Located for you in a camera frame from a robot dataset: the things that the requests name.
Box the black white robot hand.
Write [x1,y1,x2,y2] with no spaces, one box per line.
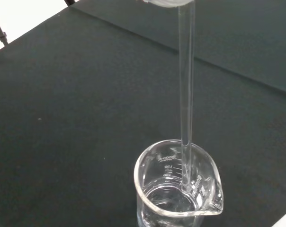
[135,0,196,9]

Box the clear glass beaker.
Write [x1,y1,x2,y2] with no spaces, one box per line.
[133,139,223,227]

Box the black bench cloth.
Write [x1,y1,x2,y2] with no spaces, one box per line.
[0,0,286,227]

